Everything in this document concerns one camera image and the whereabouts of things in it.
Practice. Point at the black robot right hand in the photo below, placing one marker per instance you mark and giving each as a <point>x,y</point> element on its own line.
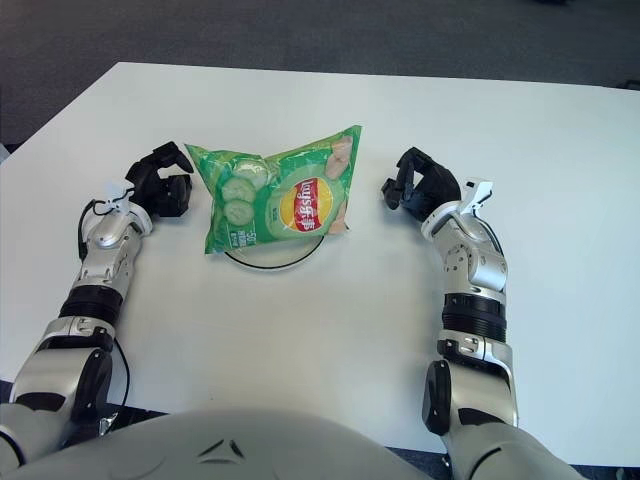
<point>435,187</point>

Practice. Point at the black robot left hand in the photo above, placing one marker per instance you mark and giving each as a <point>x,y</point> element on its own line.
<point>172,197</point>

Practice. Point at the green potato chips bag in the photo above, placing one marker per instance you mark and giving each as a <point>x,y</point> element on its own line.
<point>280,200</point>

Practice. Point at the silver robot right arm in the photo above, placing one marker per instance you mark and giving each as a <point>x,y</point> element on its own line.
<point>475,270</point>

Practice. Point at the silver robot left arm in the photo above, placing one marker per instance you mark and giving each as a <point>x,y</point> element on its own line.
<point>105,260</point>

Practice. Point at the white plate with black rim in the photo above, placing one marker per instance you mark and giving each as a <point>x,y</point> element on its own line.
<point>270,262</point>

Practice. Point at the grey robot torso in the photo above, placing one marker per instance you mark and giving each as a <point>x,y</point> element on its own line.
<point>225,450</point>

